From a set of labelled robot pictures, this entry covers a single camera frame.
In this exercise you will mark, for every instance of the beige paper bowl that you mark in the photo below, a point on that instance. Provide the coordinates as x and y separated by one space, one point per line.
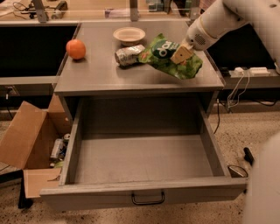
129 36

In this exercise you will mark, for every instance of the white power strip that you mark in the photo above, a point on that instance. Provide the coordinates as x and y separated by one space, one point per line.
250 72

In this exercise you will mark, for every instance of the black drawer handle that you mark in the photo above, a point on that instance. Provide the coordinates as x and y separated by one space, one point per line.
147 199

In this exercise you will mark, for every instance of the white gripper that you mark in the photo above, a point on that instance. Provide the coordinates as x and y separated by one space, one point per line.
196 38

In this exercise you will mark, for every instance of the orange fruit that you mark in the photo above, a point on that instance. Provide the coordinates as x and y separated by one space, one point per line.
76 49

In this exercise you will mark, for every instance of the items inside cardboard box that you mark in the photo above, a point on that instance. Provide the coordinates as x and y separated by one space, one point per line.
59 151

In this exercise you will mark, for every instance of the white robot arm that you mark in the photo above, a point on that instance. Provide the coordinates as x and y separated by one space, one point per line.
224 16

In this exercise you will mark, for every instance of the open grey top drawer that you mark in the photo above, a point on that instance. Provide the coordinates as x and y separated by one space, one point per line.
109 158

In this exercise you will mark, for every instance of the green rice chip bag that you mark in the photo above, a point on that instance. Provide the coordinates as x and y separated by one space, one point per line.
158 55

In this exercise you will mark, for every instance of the crushed silver can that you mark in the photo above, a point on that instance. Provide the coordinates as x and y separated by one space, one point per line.
128 56

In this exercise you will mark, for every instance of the black stand leg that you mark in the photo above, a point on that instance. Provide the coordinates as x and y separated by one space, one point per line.
248 155

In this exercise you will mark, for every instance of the brown cardboard box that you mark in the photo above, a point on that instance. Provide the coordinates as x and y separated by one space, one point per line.
28 144

